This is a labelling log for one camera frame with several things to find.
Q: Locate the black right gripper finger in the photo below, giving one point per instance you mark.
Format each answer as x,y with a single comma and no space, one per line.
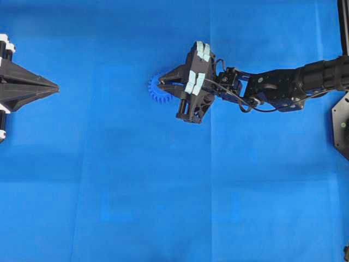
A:
177,76
174,90

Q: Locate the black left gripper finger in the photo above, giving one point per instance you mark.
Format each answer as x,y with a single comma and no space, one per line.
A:
14,73
15,96

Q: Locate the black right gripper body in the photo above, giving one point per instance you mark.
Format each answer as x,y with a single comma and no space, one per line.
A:
196,96

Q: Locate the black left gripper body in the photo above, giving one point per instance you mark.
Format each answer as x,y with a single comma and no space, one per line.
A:
7,51

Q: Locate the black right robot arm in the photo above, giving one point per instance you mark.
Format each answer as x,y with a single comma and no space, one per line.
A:
284,89

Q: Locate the small blue gear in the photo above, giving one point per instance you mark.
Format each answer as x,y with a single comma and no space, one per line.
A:
156,93

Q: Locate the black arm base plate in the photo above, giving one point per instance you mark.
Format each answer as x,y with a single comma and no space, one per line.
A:
340,125

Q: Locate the black aluminium frame post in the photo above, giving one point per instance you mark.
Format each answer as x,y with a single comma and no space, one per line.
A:
343,22

